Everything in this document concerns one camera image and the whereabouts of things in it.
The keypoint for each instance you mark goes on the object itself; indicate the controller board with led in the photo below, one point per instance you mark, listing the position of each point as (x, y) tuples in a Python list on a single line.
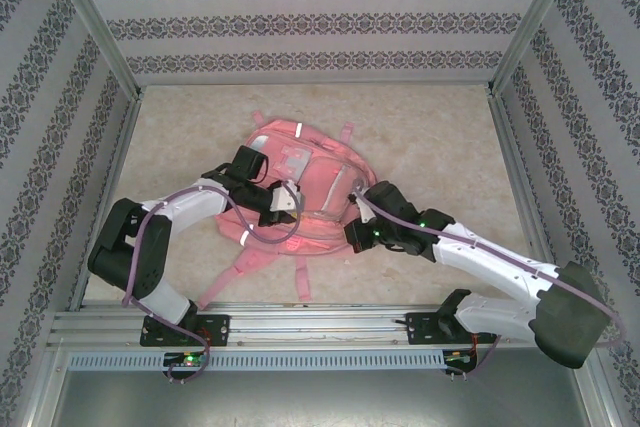
[(187, 360), (460, 358)]

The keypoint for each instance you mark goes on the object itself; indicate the aluminium mounting rail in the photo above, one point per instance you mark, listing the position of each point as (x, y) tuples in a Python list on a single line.
[(310, 324)]

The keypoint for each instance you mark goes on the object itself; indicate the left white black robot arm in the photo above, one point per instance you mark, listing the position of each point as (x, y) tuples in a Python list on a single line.
[(190, 204)]

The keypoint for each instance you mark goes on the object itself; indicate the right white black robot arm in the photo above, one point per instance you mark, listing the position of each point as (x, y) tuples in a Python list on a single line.
[(490, 267)]

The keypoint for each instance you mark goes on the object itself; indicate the pink backpack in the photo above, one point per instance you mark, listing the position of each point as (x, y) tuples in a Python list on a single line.
[(320, 182)]

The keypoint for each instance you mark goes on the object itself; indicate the aluminium side rail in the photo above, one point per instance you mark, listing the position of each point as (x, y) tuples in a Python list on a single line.
[(107, 197), (512, 147)]

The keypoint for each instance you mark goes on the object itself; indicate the grey metal panel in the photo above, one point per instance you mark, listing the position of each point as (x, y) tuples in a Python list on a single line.
[(320, 397)]

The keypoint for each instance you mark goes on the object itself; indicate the aluminium frame post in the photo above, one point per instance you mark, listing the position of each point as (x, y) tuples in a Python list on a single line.
[(95, 22), (536, 22)]

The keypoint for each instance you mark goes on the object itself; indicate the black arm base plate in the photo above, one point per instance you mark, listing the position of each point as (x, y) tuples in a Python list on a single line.
[(220, 329), (420, 332)]

